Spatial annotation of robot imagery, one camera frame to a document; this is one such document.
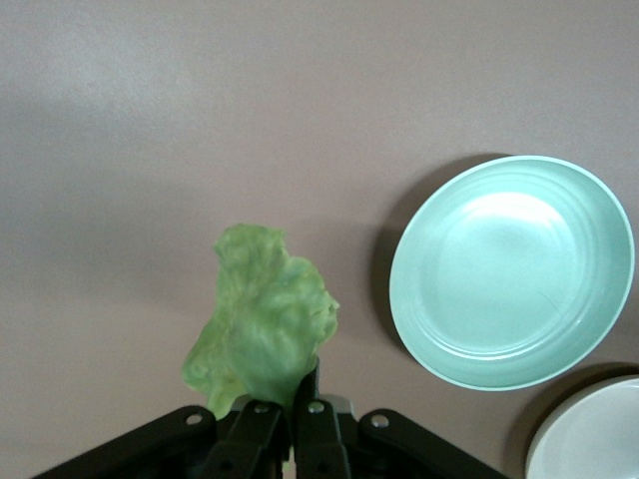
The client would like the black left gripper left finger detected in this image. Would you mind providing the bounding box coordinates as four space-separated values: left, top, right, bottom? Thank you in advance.
29 401 295 479

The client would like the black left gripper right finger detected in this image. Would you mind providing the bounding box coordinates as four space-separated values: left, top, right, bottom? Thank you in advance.
293 355 505 479

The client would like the green lettuce leaf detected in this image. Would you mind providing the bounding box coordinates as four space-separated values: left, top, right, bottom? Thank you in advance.
180 223 341 421

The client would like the mint green plate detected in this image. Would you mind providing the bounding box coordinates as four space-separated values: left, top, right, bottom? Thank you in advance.
387 154 634 392

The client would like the beige plate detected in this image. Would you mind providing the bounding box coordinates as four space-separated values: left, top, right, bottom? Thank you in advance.
523 376 639 479

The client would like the brown table cover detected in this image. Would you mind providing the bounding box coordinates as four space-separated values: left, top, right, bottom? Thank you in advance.
0 0 639 479

